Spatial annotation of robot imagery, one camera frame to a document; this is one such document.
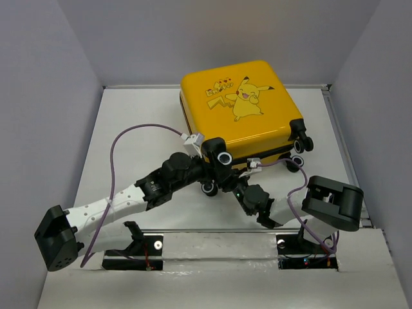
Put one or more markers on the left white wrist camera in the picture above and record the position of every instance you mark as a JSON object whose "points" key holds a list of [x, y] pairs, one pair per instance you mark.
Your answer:
{"points": [[192, 144]]}

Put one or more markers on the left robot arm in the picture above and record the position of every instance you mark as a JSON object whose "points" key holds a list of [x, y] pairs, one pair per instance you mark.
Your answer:
{"points": [[64, 235]]}

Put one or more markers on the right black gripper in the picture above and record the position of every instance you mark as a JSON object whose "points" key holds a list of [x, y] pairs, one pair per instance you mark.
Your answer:
{"points": [[244, 175]]}

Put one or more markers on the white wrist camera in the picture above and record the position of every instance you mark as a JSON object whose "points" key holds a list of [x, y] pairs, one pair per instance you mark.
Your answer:
{"points": [[192, 144], [254, 166]]}

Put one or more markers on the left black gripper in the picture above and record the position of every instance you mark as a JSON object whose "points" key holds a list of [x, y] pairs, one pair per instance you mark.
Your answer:
{"points": [[219, 174]]}

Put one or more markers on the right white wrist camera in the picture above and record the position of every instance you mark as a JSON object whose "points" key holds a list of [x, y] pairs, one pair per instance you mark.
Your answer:
{"points": [[254, 166]]}

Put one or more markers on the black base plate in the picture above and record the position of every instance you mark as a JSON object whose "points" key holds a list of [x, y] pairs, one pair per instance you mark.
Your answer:
{"points": [[296, 253], [144, 255]]}

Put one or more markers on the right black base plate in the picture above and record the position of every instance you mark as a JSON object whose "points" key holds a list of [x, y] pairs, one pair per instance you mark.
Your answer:
{"points": [[296, 253]]}

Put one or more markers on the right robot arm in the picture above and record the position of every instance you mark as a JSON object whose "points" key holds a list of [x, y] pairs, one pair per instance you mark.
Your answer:
{"points": [[322, 206]]}

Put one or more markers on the yellow hard-shell suitcase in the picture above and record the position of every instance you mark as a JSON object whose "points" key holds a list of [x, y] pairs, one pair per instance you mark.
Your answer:
{"points": [[247, 105]]}

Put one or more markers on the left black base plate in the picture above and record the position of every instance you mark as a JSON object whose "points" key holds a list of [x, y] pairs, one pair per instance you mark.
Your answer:
{"points": [[144, 255]]}

